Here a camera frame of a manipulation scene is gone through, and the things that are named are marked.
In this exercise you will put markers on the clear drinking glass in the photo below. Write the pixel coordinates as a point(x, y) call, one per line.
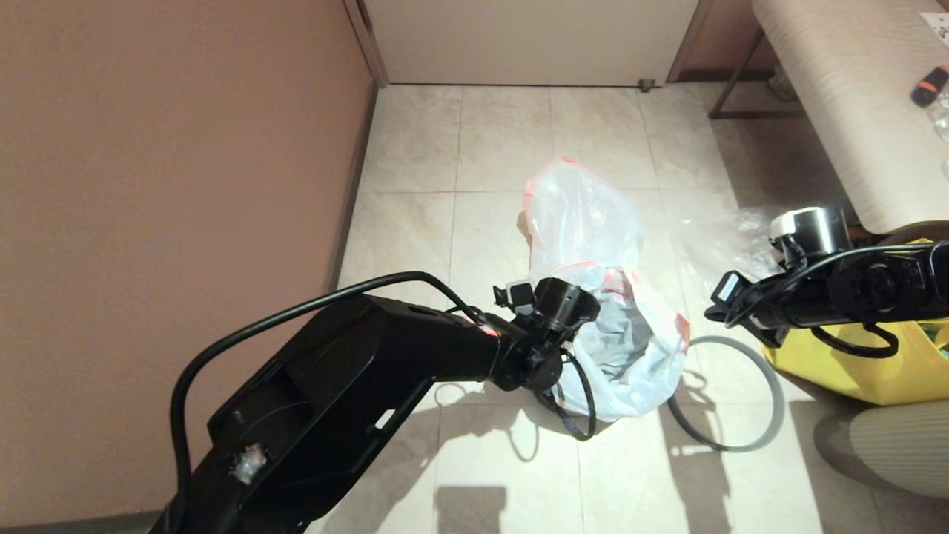
point(945, 170)
point(942, 124)

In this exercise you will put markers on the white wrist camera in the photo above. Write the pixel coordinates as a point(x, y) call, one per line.
point(784, 226)
point(515, 297)

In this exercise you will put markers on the small metal door stop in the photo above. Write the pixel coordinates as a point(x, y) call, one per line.
point(645, 85)

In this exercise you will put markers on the new red-printed plastic bag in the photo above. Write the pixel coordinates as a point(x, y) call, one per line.
point(652, 371)

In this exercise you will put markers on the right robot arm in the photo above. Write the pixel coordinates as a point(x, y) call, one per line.
point(852, 293)

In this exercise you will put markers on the white door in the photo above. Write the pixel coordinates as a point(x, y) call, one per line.
point(530, 41)

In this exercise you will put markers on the white translucent plastic bag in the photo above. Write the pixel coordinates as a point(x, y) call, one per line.
point(586, 222)

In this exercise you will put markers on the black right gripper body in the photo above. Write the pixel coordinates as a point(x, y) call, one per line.
point(819, 230)

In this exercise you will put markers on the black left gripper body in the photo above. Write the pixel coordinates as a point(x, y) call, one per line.
point(567, 308)

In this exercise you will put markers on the beige ribbed round stool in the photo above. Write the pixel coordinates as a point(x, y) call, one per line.
point(890, 445)

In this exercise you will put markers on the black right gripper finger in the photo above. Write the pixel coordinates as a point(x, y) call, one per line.
point(718, 314)

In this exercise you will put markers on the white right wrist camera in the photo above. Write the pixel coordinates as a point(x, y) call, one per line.
point(784, 226)

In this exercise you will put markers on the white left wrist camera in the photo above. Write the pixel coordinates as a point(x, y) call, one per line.
point(515, 297)

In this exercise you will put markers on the yellow fabric tote bag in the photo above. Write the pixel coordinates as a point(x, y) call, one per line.
point(875, 378)

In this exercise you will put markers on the wood-grain table top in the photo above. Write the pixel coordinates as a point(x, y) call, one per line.
point(838, 96)

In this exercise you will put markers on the dark metal table leg frame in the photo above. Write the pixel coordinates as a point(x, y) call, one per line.
point(730, 85)

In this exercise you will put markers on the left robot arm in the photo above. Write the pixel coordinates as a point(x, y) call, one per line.
point(334, 386)

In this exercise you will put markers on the crumpled clear plastic bag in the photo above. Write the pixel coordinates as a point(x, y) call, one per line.
point(734, 241)

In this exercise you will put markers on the white printed paper sheet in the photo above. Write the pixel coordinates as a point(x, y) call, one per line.
point(936, 28)

